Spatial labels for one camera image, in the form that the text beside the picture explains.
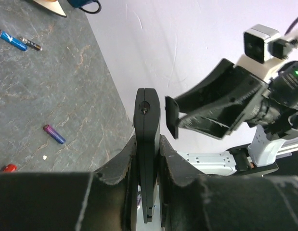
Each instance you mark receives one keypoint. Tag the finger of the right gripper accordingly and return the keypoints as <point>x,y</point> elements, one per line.
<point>200,94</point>
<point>215,120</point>

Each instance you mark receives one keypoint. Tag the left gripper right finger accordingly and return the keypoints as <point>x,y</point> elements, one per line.
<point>193,201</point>

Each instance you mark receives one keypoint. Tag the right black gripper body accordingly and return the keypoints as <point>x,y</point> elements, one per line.
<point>248,100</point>

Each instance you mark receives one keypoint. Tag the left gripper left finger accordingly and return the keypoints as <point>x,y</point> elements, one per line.
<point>103,200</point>

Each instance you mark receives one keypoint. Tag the black battery cover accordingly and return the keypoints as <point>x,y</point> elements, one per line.
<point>172,116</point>

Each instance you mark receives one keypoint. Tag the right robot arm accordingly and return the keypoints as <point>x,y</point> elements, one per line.
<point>228,97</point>

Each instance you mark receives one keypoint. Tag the purple blue battery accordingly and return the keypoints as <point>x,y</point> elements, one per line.
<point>54,134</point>

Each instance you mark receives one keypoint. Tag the red yellow battery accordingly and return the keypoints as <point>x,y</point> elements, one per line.
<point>8,168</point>

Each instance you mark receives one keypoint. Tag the navy blue cup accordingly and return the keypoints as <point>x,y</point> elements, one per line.
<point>81,3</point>

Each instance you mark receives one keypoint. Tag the black battery far right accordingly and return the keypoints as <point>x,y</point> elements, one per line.
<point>30,44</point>

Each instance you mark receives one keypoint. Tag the white square plate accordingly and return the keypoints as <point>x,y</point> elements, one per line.
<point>53,6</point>

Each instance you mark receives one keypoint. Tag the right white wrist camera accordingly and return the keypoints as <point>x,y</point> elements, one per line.
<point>265,50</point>

